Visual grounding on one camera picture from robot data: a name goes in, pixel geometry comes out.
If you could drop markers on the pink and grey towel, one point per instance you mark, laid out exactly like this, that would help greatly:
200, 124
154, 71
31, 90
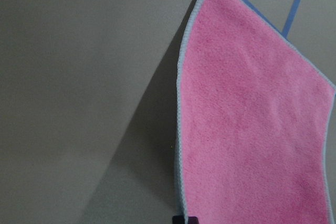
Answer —
252, 121

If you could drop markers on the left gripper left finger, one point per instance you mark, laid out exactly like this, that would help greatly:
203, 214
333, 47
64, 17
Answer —
178, 220

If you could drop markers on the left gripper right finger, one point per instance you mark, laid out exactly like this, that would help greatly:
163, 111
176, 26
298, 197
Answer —
192, 220

